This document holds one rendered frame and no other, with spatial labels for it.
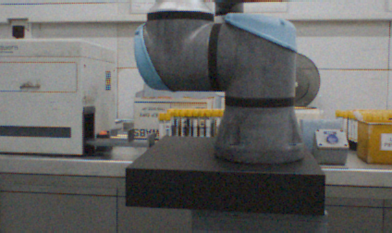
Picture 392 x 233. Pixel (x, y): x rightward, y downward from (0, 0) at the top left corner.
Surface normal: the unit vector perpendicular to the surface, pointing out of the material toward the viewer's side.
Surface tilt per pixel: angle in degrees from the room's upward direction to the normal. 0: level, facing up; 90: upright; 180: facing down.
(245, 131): 76
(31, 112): 90
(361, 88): 90
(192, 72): 118
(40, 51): 90
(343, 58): 90
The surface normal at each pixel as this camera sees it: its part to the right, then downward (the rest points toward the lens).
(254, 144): -0.24, -0.19
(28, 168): -0.12, 0.05
